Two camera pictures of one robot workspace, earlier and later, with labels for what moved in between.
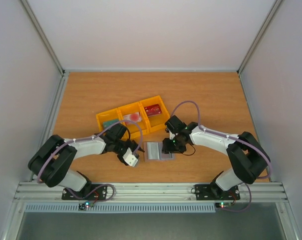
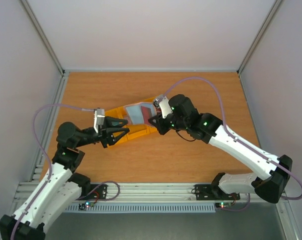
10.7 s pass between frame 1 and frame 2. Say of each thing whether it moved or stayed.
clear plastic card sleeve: moved
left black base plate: stayed
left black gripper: moved
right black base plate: stayed
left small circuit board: stayed
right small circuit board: stayed
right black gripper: moved
